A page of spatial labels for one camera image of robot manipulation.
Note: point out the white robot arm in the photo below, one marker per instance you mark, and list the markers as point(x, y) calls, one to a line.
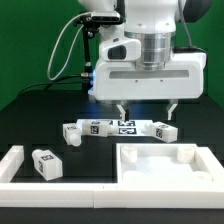
point(153, 23)

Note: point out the black camera on stand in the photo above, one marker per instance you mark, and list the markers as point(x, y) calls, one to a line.
point(91, 22)

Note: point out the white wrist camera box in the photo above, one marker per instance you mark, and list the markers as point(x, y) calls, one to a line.
point(120, 49)

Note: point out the white U-shaped fence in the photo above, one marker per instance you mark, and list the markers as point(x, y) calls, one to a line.
point(92, 195)

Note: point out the white marker sheet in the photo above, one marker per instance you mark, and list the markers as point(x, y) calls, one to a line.
point(126, 128)

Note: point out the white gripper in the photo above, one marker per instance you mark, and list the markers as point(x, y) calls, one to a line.
point(181, 78)

